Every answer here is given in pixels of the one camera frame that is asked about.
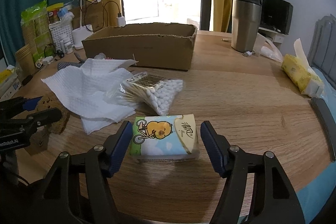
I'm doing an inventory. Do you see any cardboard box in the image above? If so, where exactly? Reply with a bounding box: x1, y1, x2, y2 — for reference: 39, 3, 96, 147
83, 23, 198, 71

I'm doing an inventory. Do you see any brown cork sponge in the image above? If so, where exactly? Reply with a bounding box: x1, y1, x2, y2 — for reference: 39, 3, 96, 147
25, 92, 70, 156

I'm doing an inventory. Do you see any yellow tissue pack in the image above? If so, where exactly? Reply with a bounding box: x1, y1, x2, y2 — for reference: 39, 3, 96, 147
281, 39, 325, 98

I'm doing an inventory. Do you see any white charger with cable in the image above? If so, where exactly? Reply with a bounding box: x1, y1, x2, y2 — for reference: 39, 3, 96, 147
80, 0, 126, 32

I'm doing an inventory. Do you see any green snack bag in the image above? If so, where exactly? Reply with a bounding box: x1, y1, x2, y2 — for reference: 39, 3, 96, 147
21, 0, 52, 63

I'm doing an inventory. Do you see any white perforated basket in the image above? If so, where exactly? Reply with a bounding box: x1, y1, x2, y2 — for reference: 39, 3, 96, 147
49, 21, 74, 50

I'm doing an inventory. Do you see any white usb cable plug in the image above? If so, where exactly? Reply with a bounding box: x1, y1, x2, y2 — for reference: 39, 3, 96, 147
243, 51, 255, 57

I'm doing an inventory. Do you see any clear plastic bag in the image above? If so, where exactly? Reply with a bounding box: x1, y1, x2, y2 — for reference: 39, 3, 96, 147
253, 34, 283, 63

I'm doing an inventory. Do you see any cotton swab bag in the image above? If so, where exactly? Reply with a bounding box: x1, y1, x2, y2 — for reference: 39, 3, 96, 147
104, 72, 184, 116

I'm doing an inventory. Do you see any paper cup stack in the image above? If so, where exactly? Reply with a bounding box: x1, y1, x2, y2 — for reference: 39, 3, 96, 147
15, 45, 35, 76

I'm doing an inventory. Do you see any black monitor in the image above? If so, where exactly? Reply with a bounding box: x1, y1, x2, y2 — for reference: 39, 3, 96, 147
260, 0, 293, 35

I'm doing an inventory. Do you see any white paper towel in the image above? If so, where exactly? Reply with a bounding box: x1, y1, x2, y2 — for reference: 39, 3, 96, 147
42, 58, 136, 135

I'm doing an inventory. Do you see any cartoon tissue pack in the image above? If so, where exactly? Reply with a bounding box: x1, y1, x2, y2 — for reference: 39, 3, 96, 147
130, 114, 199, 162

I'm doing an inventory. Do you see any steel travel tumbler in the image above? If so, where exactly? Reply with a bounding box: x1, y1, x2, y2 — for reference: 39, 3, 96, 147
231, 0, 261, 52

